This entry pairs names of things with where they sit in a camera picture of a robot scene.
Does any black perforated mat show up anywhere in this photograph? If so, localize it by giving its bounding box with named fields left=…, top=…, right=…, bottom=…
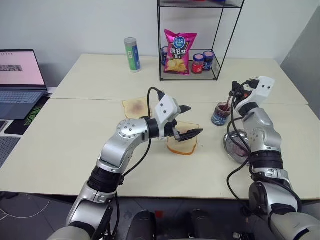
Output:
left=0, top=136, right=21, bottom=169

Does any dark rounded shape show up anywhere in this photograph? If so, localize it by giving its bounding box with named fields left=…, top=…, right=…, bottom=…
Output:
left=128, top=209, right=158, bottom=240
left=190, top=208, right=216, bottom=240

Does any blue jar with pink lid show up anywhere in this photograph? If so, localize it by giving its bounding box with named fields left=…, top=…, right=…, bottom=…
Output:
left=202, top=50, right=215, bottom=73

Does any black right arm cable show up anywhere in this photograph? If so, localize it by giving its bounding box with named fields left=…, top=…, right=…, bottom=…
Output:
left=225, top=94, right=251, bottom=201

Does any black wire shelf rack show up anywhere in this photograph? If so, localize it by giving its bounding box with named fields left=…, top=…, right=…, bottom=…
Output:
left=157, top=0, right=246, bottom=82

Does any pink potato chips bag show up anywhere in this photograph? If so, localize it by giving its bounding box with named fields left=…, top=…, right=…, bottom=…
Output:
left=163, top=28, right=199, bottom=76

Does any grey open laptop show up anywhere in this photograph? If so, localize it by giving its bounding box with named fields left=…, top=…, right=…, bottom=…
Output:
left=0, top=48, right=49, bottom=121

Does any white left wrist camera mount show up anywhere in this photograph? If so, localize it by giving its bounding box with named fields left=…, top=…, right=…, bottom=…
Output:
left=152, top=94, right=181, bottom=140

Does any green blue cylindrical can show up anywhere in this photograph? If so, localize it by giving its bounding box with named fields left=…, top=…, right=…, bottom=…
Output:
left=123, top=37, right=142, bottom=74

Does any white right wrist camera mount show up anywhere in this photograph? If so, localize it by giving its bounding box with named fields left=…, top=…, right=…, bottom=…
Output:
left=245, top=75, right=276, bottom=106

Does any blue-lidded jar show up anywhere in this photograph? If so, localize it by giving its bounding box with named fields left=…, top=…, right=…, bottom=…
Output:
left=160, top=46, right=171, bottom=67

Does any bread slice with jam stain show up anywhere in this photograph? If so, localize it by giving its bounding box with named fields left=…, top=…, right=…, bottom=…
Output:
left=121, top=96, right=154, bottom=120

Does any black green mouse pad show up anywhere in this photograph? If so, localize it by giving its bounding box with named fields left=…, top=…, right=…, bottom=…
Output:
left=23, top=95, right=52, bottom=126

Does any white floor cable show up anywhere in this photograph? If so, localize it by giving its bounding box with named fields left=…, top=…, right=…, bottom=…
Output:
left=0, top=196, right=51, bottom=219

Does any bread slice with orange crust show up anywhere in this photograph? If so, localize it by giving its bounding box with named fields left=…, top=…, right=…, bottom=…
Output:
left=166, top=121, right=201, bottom=157

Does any red jam jar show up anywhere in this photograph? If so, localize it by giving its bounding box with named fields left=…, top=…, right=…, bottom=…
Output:
left=191, top=53, right=205, bottom=75

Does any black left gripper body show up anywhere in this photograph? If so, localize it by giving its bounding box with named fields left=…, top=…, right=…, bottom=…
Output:
left=163, top=99, right=184, bottom=141

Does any round metal dish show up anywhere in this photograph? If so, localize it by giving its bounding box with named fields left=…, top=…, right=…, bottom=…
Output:
left=222, top=129, right=252, bottom=166

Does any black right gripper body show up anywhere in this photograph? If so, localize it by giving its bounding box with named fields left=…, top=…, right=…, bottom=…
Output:
left=237, top=78, right=259, bottom=100

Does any jam-covered spoon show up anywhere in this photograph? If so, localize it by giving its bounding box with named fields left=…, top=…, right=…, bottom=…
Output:
left=225, top=91, right=234, bottom=111

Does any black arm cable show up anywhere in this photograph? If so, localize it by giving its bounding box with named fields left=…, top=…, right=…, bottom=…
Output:
left=119, top=87, right=165, bottom=181
left=225, top=94, right=251, bottom=201

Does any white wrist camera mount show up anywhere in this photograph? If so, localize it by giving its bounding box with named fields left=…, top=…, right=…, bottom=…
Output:
left=152, top=94, right=181, bottom=140
left=245, top=75, right=276, bottom=106

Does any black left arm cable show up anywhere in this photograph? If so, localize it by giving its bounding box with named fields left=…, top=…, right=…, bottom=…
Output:
left=119, top=87, right=165, bottom=181

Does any open glass jam jar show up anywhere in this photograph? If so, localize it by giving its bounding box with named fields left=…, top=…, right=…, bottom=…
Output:
left=211, top=101, right=232, bottom=127

